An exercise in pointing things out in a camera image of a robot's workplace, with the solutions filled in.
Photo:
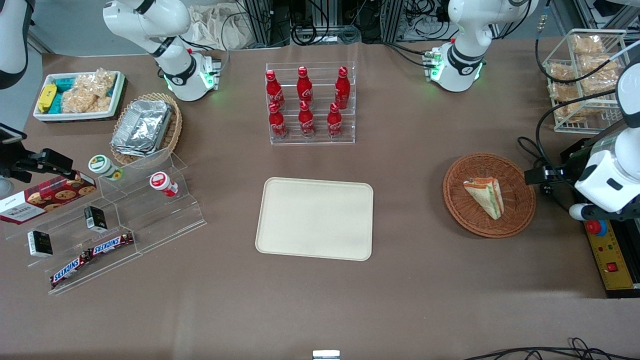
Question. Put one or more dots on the oval tan wicker basket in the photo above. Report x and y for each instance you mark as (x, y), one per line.
(175, 127)

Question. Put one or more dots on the teal snack packet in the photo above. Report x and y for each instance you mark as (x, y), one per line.
(57, 102)
(64, 82)

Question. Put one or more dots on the red emergency stop button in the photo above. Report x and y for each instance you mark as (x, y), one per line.
(595, 227)

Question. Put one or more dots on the round brown wicker basket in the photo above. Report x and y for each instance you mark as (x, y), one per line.
(462, 210)

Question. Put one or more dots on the green lid white cup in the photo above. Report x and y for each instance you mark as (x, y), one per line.
(102, 166)

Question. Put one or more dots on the black yellow control box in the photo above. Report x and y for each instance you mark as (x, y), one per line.
(612, 250)

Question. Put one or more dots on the yellow snack packet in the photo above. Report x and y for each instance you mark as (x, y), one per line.
(46, 97)

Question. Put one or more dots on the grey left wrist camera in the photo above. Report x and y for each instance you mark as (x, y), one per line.
(582, 212)

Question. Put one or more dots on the clear rice cracker bag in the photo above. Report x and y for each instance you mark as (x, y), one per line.
(82, 102)
(97, 82)

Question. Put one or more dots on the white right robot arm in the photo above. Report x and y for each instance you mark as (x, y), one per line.
(170, 60)

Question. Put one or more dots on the clear acrylic bottle rack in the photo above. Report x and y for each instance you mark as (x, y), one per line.
(320, 102)

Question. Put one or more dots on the red cola bottle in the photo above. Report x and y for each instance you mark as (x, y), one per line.
(342, 91)
(277, 124)
(273, 92)
(334, 123)
(304, 90)
(306, 123)

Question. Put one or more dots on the snickers chocolate bar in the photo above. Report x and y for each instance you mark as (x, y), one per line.
(70, 270)
(111, 244)

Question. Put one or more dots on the red lid white cup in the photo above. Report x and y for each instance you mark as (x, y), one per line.
(161, 182)

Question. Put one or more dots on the triangle sandwich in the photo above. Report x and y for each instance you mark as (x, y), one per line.
(487, 197)

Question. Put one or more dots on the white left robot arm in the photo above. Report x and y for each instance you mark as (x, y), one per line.
(467, 45)

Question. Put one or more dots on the aluminium foil container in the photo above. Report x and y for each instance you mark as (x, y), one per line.
(135, 151)
(142, 125)

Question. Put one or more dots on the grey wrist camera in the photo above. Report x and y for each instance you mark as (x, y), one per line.
(4, 188)
(582, 212)

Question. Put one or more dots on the red tartan cookie box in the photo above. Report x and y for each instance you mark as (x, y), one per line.
(45, 200)

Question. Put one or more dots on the silver metal bracket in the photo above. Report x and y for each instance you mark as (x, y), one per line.
(326, 355)

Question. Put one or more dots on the clear acrylic stepped stand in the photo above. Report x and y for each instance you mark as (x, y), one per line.
(150, 220)

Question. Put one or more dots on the beige cloth bag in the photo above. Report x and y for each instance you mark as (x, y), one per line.
(215, 25)

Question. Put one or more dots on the small black box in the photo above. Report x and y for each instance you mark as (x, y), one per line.
(40, 244)
(95, 219)

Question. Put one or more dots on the clear fried snack bag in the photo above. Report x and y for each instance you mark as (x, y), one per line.
(587, 44)
(600, 75)
(564, 92)
(575, 112)
(561, 72)

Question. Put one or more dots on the beige rectangular tray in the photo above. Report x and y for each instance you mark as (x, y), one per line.
(315, 220)

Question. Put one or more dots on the aluminium frame post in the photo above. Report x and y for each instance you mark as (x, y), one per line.
(395, 20)
(267, 20)

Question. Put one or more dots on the red rocker switch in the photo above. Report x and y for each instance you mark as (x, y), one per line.
(612, 267)

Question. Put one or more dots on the white rectangular bin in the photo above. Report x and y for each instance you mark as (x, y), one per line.
(75, 116)

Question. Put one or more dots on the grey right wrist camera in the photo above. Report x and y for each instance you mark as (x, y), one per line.
(4, 188)

